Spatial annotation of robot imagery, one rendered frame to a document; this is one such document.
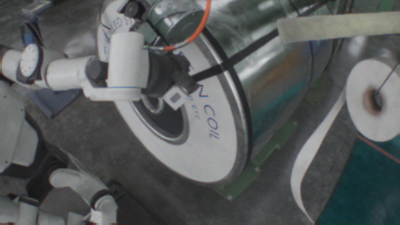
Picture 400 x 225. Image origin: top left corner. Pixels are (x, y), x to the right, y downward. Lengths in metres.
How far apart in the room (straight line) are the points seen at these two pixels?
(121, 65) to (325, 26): 0.33
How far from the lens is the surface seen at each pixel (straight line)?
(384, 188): 2.51
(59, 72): 0.57
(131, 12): 0.91
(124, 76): 0.46
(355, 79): 0.53
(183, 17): 0.73
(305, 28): 0.35
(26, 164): 0.83
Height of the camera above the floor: 1.72
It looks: 43 degrees down
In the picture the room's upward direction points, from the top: 1 degrees clockwise
